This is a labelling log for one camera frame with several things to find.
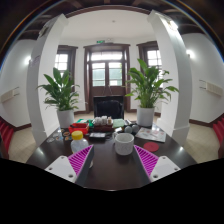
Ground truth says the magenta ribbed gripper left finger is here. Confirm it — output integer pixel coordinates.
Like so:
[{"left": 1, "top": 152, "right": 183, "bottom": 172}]
[{"left": 46, "top": 145, "right": 94, "bottom": 183}]

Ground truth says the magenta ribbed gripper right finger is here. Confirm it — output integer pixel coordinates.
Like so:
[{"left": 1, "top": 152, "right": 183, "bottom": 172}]
[{"left": 134, "top": 145, "right": 180, "bottom": 182}]

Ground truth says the red round coaster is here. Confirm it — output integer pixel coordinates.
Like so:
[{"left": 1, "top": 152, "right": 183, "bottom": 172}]
[{"left": 143, "top": 142, "right": 159, "bottom": 152}]

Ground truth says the clear bottle with yellow cap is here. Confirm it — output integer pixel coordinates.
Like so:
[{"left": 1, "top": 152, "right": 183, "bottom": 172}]
[{"left": 70, "top": 130, "right": 94, "bottom": 169}]

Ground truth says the printed paper booklet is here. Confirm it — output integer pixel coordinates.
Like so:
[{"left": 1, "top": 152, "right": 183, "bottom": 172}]
[{"left": 136, "top": 128, "right": 166, "bottom": 143}]

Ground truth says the white speckled ceramic mug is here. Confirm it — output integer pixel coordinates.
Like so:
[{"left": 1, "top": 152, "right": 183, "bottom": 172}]
[{"left": 114, "top": 133, "right": 134, "bottom": 156}]

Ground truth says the red box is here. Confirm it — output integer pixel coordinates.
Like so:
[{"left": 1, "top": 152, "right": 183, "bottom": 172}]
[{"left": 69, "top": 123, "right": 89, "bottom": 135}]

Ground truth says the grey round ball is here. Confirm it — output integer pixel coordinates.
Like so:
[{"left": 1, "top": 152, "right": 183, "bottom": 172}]
[{"left": 124, "top": 125, "right": 139, "bottom": 134}]

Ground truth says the tray of small tea cups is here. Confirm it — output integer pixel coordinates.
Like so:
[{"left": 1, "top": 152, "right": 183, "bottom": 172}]
[{"left": 93, "top": 116, "right": 113, "bottom": 132}]

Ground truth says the green cloth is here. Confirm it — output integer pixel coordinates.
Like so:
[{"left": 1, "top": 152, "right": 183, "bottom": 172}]
[{"left": 113, "top": 119, "right": 125, "bottom": 128}]

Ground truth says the left potted green plant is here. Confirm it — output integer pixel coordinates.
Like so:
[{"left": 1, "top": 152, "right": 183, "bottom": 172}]
[{"left": 39, "top": 68, "right": 79, "bottom": 128}]

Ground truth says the potted green plant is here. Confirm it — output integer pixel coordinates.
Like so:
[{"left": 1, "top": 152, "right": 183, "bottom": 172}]
[
  {"left": 39, "top": 68, "right": 79, "bottom": 128},
  {"left": 127, "top": 59, "right": 178, "bottom": 127}
]

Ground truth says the right potted green plant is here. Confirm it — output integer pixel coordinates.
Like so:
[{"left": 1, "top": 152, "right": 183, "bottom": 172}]
[{"left": 127, "top": 59, "right": 178, "bottom": 127}]

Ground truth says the dark wooden double door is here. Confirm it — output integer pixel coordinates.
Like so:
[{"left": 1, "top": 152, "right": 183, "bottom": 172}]
[{"left": 84, "top": 43, "right": 130, "bottom": 112}]

